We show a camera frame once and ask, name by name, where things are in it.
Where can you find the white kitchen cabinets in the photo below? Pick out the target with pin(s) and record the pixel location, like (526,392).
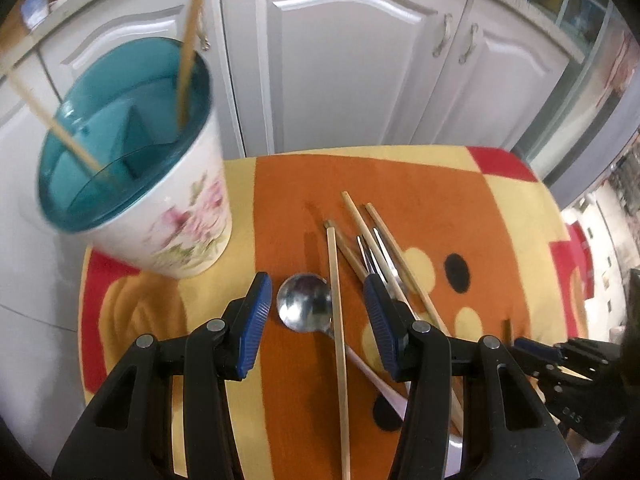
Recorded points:
(525,16)

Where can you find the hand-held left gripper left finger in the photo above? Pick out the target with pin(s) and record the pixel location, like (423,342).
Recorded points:
(252,325)

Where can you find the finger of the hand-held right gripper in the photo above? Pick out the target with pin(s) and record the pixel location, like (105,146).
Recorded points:
(537,349)
(575,412)

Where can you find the white cabinet door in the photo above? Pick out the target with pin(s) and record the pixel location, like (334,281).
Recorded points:
(340,75)
(500,90)
(125,25)

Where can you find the floral utensil holder teal insert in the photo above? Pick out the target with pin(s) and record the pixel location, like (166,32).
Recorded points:
(190,220)

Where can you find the glass-door cabinet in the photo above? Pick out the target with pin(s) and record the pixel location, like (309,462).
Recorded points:
(575,5)

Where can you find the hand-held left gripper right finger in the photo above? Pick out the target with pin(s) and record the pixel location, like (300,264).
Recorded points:
(382,325)

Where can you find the orange yellow red printed cloth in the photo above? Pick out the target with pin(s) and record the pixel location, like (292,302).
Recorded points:
(280,200)

